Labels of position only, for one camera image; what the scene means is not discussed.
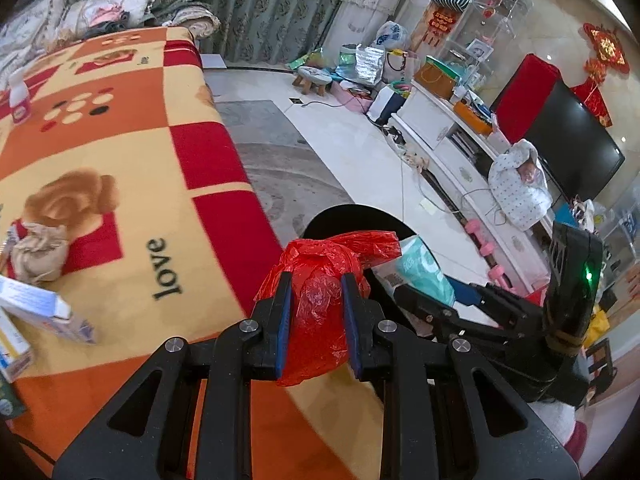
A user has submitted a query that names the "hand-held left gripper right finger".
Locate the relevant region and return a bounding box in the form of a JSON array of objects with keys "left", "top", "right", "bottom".
[{"left": 341, "top": 272, "right": 581, "bottom": 480}]

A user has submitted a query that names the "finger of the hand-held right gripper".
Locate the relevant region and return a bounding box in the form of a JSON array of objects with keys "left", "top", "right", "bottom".
[
  {"left": 392, "top": 284, "right": 506, "bottom": 346},
  {"left": 450, "top": 281, "right": 543, "bottom": 326}
]

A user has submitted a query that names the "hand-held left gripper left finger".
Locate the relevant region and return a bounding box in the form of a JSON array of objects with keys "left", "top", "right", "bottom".
[{"left": 52, "top": 272, "right": 293, "bottom": 480}]

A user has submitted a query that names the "green tissue packet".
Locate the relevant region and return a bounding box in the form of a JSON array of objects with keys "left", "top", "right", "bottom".
[{"left": 372, "top": 236, "right": 457, "bottom": 308}]

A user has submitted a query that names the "red plastic bag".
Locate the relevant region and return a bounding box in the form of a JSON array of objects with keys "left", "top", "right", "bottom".
[{"left": 254, "top": 231, "right": 402, "bottom": 387}]

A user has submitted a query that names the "black round bin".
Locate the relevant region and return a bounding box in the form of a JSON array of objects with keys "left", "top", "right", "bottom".
[{"left": 299, "top": 204, "right": 481, "bottom": 341}]

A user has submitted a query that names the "white box with blue stripes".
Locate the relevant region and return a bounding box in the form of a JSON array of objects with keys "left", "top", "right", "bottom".
[{"left": 0, "top": 276, "right": 97, "bottom": 346}]

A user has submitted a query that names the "person's right forearm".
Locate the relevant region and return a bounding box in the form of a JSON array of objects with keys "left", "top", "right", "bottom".
[{"left": 530, "top": 400, "right": 591, "bottom": 461}]

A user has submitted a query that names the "pink dumbbell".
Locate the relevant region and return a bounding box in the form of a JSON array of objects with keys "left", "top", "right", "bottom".
[
  {"left": 487, "top": 265, "right": 516, "bottom": 291},
  {"left": 464, "top": 220, "right": 496, "bottom": 256}
]

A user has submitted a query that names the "yellow bag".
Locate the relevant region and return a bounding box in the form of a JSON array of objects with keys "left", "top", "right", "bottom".
[{"left": 582, "top": 305, "right": 613, "bottom": 348}]

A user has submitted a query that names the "white dotted baby garment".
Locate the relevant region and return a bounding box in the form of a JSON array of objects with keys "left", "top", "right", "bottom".
[{"left": 487, "top": 139, "right": 553, "bottom": 231}]

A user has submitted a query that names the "black flat television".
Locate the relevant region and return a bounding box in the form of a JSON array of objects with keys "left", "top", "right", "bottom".
[{"left": 522, "top": 80, "right": 626, "bottom": 198}]

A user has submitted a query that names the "white power strip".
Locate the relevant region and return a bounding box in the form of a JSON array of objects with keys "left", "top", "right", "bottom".
[{"left": 397, "top": 145, "right": 431, "bottom": 168}]

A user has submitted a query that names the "grey floor rug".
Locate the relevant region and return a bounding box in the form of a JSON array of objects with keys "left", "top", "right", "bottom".
[{"left": 215, "top": 100, "right": 356, "bottom": 246}]

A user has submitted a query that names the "white television cabinet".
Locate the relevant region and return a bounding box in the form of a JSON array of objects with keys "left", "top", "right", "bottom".
[{"left": 390, "top": 80, "right": 556, "bottom": 291}]

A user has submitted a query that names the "orange box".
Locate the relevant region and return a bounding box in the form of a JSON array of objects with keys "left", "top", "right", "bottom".
[{"left": 452, "top": 102, "right": 493, "bottom": 133}]

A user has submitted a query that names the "red paper banner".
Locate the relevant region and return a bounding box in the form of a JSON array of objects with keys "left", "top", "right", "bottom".
[{"left": 570, "top": 80, "right": 613, "bottom": 128}]

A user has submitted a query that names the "red television cover cloth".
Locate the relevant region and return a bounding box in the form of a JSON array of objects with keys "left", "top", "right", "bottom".
[{"left": 490, "top": 54, "right": 561, "bottom": 143}]

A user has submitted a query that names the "dark blue bag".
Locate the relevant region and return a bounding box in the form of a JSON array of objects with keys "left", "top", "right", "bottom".
[{"left": 367, "top": 87, "right": 407, "bottom": 126}]

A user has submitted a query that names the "pink tray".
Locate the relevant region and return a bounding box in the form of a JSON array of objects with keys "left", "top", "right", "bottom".
[{"left": 332, "top": 82, "right": 376, "bottom": 113}]

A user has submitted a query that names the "brown gift box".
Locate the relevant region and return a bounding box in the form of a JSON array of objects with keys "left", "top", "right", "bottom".
[{"left": 414, "top": 57, "right": 461, "bottom": 101}]

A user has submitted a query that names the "orange red printed blanket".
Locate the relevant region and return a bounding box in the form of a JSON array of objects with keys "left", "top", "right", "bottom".
[{"left": 0, "top": 27, "right": 386, "bottom": 480}]

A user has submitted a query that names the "silver foil bag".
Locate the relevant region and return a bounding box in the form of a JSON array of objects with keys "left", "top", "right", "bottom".
[{"left": 354, "top": 44, "right": 386, "bottom": 86}]

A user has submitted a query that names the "small wooden stool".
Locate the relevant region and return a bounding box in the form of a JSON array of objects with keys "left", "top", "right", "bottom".
[{"left": 292, "top": 66, "right": 333, "bottom": 97}]

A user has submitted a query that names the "beige crumpled cloth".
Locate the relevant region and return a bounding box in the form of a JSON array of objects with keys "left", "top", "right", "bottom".
[{"left": 11, "top": 222, "right": 70, "bottom": 283}]

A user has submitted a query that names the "white blue plastic bag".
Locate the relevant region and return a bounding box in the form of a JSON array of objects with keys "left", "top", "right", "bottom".
[{"left": 375, "top": 21, "right": 410, "bottom": 52}]

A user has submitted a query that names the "red hanging knot decoration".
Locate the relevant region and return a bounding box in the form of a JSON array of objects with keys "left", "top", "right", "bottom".
[{"left": 425, "top": 2, "right": 458, "bottom": 46}]

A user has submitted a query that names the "clear glass shelf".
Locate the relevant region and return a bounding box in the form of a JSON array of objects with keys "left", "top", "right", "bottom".
[{"left": 440, "top": 0, "right": 531, "bottom": 91}]

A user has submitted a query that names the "beige fringed cushion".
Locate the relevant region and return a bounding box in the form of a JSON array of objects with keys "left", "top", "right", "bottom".
[{"left": 155, "top": 7, "right": 221, "bottom": 38}]

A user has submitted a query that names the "green patterned curtain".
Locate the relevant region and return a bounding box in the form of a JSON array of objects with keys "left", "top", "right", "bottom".
[{"left": 65, "top": 0, "right": 361, "bottom": 66}]

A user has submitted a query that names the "small white bottle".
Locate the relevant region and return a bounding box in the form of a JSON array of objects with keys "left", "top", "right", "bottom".
[{"left": 7, "top": 69, "right": 32, "bottom": 126}]

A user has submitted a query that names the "floral pillow with lace edge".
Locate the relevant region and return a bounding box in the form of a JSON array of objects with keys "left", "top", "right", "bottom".
[{"left": 62, "top": 0, "right": 156, "bottom": 36}]

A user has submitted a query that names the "grey patterned pillow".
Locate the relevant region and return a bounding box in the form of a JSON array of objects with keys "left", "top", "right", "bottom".
[{"left": 0, "top": 0, "right": 68, "bottom": 61}]

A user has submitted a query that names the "red gold wall ornament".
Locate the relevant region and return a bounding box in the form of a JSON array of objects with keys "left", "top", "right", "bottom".
[{"left": 582, "top": 22, "right": 631, "bottom": 83}]

